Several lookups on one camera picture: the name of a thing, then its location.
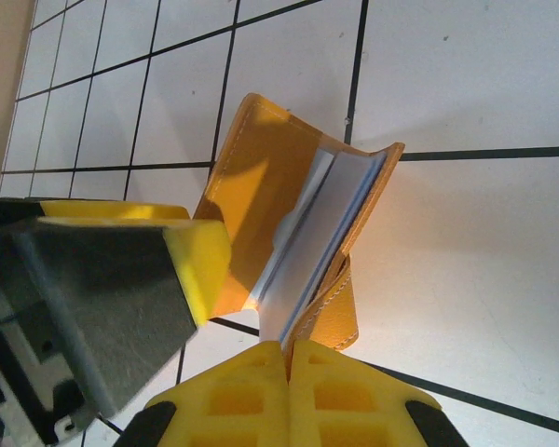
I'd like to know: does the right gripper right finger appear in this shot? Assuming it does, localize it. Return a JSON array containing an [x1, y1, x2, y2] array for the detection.
[[288, 339, 470, 447]]

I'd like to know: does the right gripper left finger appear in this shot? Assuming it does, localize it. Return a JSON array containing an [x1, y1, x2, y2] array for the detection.
[[114, 340, 293, 447]]

